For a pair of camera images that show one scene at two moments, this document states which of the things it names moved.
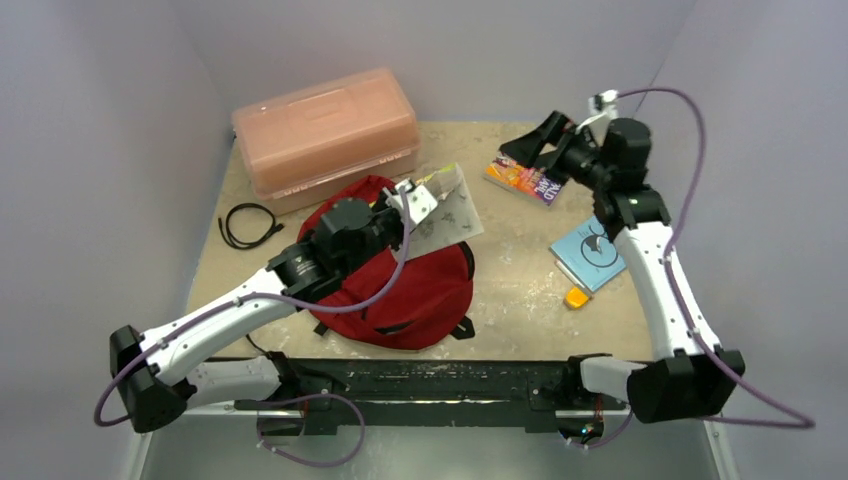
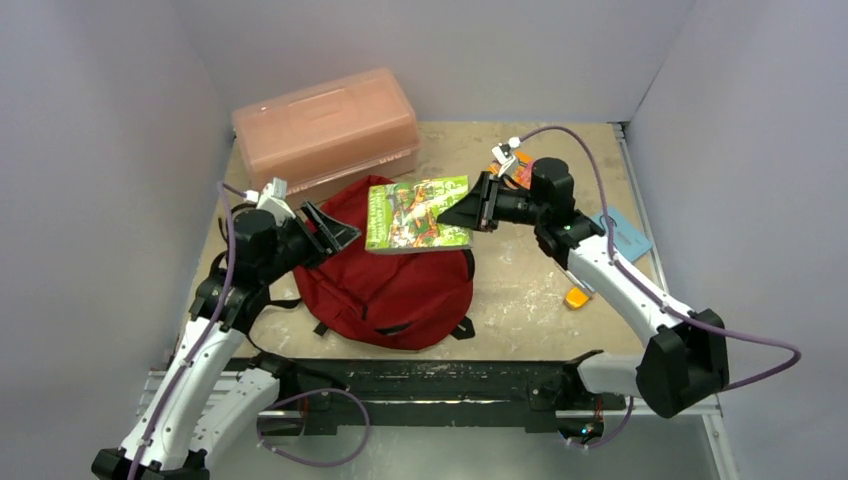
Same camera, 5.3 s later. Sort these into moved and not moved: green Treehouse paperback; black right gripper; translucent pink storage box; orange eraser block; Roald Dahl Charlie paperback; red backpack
Moved: green Treehouse paperback; black right gripper
Not moved: Roald Dahl Charlie paperback; red backpack; orange eraser block; translucent pink storage box
